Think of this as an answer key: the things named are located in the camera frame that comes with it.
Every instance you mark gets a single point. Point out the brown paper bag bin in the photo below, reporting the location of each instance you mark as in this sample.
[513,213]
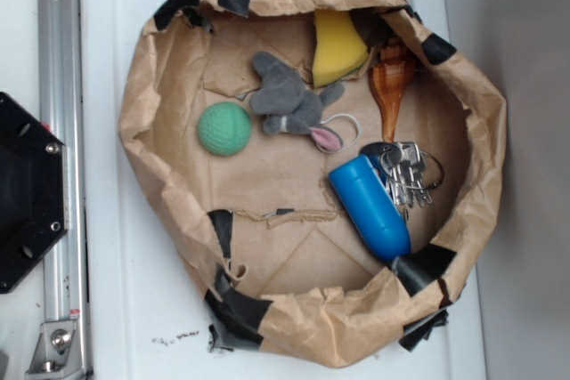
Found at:
[273,252]

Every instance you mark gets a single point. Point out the gray plush bunny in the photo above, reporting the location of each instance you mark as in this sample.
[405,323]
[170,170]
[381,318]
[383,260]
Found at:
[288,106]

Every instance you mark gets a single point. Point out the blue plastic bottle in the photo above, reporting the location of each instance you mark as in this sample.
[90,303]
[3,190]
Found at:
[372,211]

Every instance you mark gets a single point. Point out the green rubber ball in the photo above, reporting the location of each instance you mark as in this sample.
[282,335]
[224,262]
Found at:
[224,129]

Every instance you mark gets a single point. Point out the silver key bunch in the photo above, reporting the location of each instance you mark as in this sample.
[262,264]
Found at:
[408,173]

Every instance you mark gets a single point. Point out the yellow sponge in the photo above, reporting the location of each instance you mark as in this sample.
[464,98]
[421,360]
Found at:
[339,48]

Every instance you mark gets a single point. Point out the brown conch seashell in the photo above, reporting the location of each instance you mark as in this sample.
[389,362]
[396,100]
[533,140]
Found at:
[388,80]

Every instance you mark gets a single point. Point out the white plastic tray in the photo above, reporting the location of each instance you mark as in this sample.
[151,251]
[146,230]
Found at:
[147,318]

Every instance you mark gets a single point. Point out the aluminum frame rail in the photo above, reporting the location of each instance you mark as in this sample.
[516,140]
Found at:
[61,107]

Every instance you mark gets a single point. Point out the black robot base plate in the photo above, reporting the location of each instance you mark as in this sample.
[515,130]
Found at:
[33,210]

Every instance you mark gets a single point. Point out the metal corner bracket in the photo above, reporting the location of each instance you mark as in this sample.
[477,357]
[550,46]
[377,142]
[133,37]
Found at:
[57,354]

